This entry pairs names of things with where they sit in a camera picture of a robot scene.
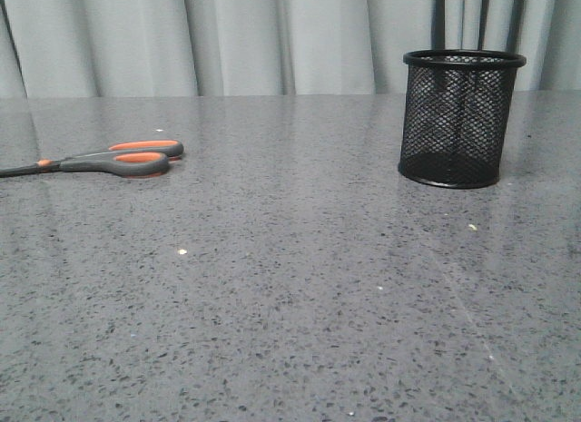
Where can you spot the grey and orange scissors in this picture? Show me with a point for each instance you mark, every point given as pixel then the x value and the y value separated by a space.
pixel 126 159

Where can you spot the black mesh pen bucket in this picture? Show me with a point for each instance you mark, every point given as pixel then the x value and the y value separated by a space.
pixel 456 112

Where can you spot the black stand poles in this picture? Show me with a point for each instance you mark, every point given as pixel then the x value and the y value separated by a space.
pixel 477 24

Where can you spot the grey curtain backdrop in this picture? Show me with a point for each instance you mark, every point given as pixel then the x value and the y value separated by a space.
pixel 84 48

